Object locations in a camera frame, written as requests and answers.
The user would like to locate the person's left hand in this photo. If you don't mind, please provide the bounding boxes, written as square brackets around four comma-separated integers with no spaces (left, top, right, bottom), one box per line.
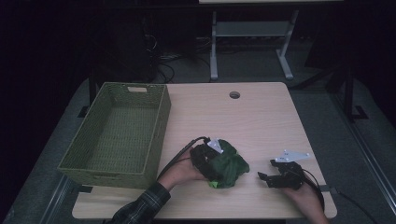
[156,151,207,192]

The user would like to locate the black floor cable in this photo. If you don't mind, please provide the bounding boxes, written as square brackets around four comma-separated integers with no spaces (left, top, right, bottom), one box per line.
[329,186,373,224]

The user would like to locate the black table frame post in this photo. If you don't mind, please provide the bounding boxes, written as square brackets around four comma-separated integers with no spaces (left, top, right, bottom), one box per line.
[342,66,370,123]

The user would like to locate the metal floor rail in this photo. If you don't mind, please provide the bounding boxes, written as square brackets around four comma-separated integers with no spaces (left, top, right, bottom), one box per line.
[330,92,396,217]
[38,174,76,224]

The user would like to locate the green woven basket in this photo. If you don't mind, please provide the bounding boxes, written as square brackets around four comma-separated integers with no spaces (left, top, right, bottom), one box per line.
[58,81,172,190]

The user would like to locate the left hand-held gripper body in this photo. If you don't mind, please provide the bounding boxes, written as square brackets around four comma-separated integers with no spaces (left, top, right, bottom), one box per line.
[189,137,225,182]

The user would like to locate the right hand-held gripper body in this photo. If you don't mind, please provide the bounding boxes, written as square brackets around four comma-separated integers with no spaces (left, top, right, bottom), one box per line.
[269,149,311,190]

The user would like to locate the green fleece garment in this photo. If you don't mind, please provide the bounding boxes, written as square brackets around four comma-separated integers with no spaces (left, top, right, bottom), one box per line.
[207,138,251,189]

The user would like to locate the white metal stand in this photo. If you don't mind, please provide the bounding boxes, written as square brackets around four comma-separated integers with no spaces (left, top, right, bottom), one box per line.
[209,9,300,81]

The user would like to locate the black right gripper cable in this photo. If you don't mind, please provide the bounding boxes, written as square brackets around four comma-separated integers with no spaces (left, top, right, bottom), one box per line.
[301,168,326,210]

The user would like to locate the tangle of black floor cables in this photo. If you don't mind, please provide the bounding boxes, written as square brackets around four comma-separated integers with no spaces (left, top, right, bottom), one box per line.
[146,32,213,84]

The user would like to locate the person's right hand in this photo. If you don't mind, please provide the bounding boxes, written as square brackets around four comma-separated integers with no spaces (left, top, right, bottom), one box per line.
[280,176,325,217]

